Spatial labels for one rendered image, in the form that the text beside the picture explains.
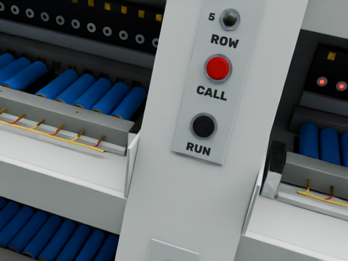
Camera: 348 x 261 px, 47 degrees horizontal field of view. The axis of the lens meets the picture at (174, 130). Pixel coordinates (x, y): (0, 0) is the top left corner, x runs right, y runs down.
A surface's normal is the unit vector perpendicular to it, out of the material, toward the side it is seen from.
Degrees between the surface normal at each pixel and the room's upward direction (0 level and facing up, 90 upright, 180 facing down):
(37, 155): 19
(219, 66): 90
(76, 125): 109
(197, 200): 90
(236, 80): 90
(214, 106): 90
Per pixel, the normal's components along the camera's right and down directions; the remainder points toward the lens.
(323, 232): 0.12, -0.83
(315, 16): -0.29, 0.50
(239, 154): -0.23, 0.21
